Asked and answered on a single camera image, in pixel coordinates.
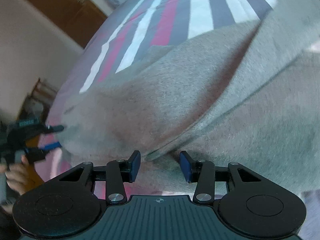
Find grey fleece pants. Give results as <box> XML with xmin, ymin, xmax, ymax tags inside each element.
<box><xmin>58</xmin><ymin>0</ymin><xmax>319</xmax><ymax>194</ymax></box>

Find person's left hand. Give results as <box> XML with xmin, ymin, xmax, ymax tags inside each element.
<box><xmin>1</xmin><ymin>155</ymin><xmax>44</xmax><ymax>196</ymax></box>

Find striped pink grey bed sheet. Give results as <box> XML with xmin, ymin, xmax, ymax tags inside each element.
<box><xmin>36</xmin><ymin>0</ymin><xmax>278</xmax><ymax>180</ymax></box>

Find brown wooden door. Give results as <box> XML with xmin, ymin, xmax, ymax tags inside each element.
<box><xmin>27</xmin><ymin>0</ymin><xmax>107</xmax><ymax>48</ymax></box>

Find small wooden chair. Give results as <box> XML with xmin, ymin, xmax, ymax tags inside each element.
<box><xmin>17</xmin><ymin>78</ymin><xmax>58</xmax><ymax>122</ymax></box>

